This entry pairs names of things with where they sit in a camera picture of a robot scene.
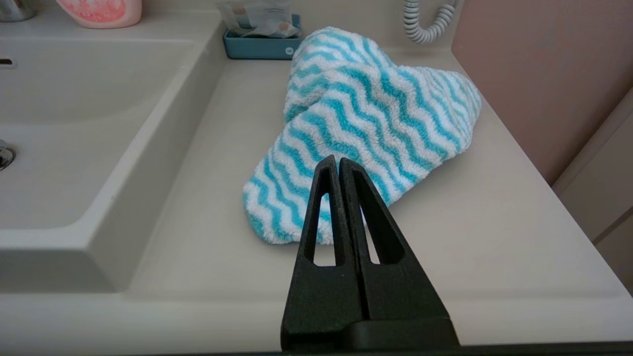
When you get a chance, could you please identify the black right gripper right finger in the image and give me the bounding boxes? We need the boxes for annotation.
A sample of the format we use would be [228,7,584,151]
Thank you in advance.
[339,157,453,322]

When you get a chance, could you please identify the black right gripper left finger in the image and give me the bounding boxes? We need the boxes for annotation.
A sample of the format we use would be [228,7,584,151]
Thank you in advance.
[281,155,366,351]

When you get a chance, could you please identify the teal white striped cloth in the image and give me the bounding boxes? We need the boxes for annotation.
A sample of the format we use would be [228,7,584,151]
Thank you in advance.
[242,26,483,245]

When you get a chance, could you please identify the chrome faucet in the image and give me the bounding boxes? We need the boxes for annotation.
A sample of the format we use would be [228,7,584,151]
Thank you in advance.
[0,0,36,23]

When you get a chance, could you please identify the beige sink basin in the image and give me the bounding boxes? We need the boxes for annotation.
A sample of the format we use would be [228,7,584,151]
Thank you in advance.
[0,10,233,292]

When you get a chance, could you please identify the blue soap tray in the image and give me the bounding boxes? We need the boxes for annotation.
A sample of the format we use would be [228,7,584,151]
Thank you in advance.
[223,14,302,60]

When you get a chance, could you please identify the white sachet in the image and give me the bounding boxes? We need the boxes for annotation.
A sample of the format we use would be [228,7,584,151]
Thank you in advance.
[218,0,301,39]

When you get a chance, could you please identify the chrome drain stopper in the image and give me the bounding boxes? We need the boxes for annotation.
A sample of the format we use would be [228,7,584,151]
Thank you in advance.
[0,139,16,172]

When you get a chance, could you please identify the pink soap pump bottle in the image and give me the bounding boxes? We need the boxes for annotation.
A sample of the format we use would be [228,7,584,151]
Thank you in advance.
[55,0,142,29]

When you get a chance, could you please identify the white coiled cord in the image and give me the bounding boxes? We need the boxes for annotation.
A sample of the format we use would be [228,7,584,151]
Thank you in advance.
[403,0,458,44]

